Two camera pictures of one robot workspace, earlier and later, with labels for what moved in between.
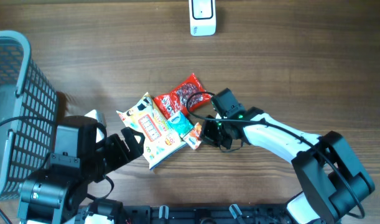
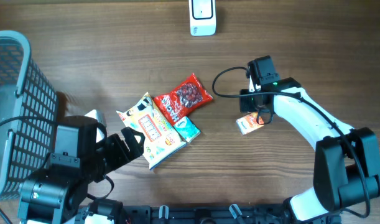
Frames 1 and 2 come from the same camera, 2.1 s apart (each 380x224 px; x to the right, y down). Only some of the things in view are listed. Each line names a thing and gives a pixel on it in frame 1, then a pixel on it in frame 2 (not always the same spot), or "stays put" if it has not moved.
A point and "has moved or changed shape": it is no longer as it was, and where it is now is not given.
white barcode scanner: [203, 20] stays put
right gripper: [208, 135] -> [245, 105]
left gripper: [123, 156] stays put
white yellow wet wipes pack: [161, 139] stays put
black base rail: [205, 214] stays put
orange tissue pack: [193, 138] has moved or changed shape
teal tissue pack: [181, 125] has moved or changed shape
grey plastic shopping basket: [23, 114] stays put
